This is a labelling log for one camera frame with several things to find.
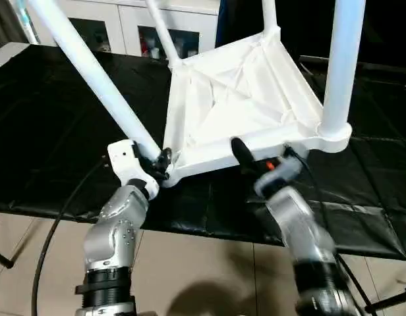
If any white plastic table top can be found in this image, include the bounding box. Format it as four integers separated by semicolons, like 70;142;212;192
162;28;353;189

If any white plastic table leg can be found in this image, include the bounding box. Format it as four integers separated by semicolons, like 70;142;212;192
25;0;165;167
145;0;185;68
319;0;367;143
261;0;282;35

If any black work mat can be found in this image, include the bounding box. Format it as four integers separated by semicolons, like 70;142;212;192
0;43;406;261

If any white glass-door cabinet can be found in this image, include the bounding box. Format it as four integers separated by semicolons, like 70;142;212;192
55;0;221;61

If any black metal bar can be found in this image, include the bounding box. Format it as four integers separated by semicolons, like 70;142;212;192
299;56;406;72

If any dark grey curtain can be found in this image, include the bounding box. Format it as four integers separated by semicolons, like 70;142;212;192
0;0;30;51

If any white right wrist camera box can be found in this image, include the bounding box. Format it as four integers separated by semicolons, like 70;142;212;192
256;157;304;199

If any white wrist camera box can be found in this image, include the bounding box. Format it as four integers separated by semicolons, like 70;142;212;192
107;140;158;199
256;157;304;199

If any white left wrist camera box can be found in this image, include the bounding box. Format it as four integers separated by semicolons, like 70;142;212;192
107;140;158;199

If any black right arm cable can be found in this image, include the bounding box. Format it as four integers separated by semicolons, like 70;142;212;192
282;148;376;311

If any black table frame leg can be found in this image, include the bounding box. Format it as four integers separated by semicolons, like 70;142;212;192
0;249;14;269

